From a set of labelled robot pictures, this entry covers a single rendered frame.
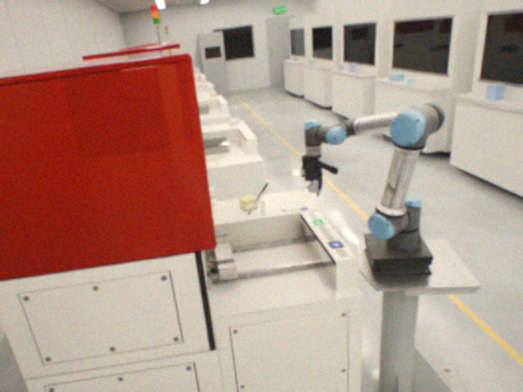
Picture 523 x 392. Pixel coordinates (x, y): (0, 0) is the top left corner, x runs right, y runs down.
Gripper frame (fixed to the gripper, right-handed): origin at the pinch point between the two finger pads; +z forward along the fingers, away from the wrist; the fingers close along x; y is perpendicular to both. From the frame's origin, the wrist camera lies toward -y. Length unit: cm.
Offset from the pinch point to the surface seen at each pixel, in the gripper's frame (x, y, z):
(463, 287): 51, -44, 29
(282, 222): -15.0, 15.3, 18.5
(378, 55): -574, -278, -10
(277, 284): 28.0, 27.8, 28.6
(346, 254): 34.8, -0.7, 14.9
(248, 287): 27, 41, 29
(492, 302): -39, -130, 111
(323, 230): 8.2, 0.5, 15.0
